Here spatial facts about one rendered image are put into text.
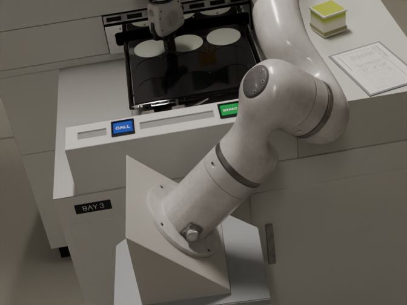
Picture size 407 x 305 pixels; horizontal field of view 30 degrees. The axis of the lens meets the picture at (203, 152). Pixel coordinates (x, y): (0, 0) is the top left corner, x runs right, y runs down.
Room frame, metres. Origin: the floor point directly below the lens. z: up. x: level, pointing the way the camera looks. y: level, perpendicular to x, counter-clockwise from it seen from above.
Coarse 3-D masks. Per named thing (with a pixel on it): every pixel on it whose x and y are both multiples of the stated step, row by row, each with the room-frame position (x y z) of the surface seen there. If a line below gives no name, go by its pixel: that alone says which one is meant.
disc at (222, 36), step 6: (216, 30) 2.01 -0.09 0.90; (222, 30) 2.01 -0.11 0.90; (228, 30) 2.00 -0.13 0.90; (234, 30) 2.00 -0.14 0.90; (210, 36) 1.98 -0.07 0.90; (216, 36) 1.98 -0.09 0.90; (222, 36) 1.97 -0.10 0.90; (228, 36) 1.97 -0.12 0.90; (234, 36) 1.96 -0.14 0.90; (210, 42) 1.94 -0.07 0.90; (216, 42) 1.94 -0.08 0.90; (222, 42) 1.93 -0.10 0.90; (228, 42) 1.93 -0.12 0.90
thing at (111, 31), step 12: (192, 12) 2.07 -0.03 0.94; (204, 12) 2.06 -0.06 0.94; (216, 12) 2.07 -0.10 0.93; (228, 12) 2.07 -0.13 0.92; (240, 12) 2.07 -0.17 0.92; (108, 24) 2.07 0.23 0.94; (120, 24) 2.06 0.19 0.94; (132, 24) 2.06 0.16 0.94; (144, 24) 2.05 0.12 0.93; (240, 24) 2.08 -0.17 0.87; (108, 36) 2.05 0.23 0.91; (120, 48) 2.05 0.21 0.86
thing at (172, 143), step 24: (144, 120) 1.51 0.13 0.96; (168, 120) 1.50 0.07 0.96; (192, 120) 1.48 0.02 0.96; (216, 120) 1.47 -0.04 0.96; (72, 144) 1.45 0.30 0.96; (96, 144) 1.44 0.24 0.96; (120, 144) 1.44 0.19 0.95; (144, 144) 1.44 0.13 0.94; (168, 144) 1.44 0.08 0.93; (192, 144) 1.45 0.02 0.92; (288, 144) 1.46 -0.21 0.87; (72, 168) 1.44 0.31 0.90; (96, 168) 1.44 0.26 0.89; (120, 168) 1.44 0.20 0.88; (168, 168) 1.44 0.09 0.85; (192, 168) 1.45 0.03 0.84
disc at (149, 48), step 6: (144, 42) 2.00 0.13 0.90; (150, 42) 2.00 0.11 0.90; (156, 42) 1.99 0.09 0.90; (162, 42) 1.99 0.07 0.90; (138, 48) 1.97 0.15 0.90; (144, 48) 1.96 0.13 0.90; (150, 48) 1.96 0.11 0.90; (156, 48) 1.95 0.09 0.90; (162, 48) 1.95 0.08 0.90; (138, 54) 1.93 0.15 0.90; (144, 54) 1.93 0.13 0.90; (150, 54) 1.92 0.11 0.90; (156, 54) 1.92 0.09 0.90
